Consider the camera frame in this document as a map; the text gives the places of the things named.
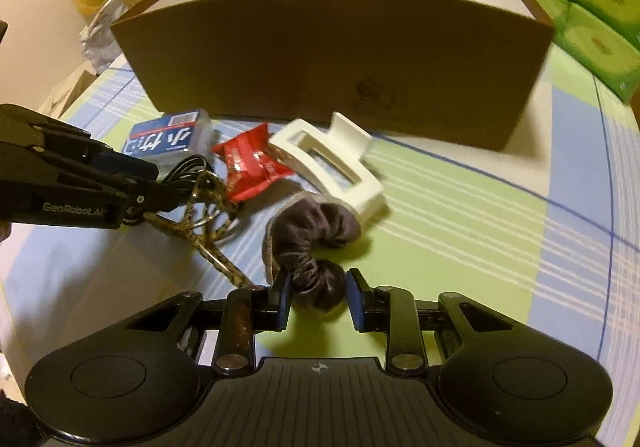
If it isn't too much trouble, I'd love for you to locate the checkered tablecloth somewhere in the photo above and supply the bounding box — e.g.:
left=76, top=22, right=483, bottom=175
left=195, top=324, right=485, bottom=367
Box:
left=1, top=48, right=639, bottom=446

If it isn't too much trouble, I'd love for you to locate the white hair claw clip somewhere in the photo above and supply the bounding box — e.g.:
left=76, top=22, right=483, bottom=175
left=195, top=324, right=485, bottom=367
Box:
left=269, top=112, right=386, bottom=222

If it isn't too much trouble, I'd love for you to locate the leopard print hair clip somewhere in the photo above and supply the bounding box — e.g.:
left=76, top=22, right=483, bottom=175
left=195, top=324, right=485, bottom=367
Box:
left=144, top=166, right=254, bottom=288

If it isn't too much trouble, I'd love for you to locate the red snack packet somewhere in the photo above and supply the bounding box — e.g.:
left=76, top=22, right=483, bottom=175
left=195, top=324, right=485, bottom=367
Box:
left=212, top=123, right=294, bottom=203

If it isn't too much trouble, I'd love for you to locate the brown velvet scrunchie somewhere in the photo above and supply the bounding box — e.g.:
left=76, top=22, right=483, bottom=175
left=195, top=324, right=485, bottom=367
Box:
left=262, top=192, right=362, bottom=317

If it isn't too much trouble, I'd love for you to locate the white crumpled plastic bag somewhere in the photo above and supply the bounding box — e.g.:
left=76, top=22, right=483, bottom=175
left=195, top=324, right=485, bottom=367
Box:
left=80, top=0, right=127, bottom=74

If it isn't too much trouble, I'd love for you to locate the open small cardboard box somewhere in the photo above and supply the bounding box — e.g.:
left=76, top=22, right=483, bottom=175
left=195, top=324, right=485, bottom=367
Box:
left=38, top=66, right=96, bottom=120

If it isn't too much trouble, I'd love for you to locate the brown cardboard storage box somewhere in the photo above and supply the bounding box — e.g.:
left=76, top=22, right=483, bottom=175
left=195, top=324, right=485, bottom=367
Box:
left=112, top=0, right=554, bottom=150

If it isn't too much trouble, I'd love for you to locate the black cable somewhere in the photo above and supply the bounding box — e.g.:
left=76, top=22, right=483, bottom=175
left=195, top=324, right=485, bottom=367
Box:
left=158, top=153, right=216, bottom=188

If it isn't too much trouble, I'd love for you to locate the blue floss pick box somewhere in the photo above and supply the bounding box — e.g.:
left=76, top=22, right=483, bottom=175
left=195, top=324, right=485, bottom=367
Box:
left=122, top=110, right=214, bottom=176

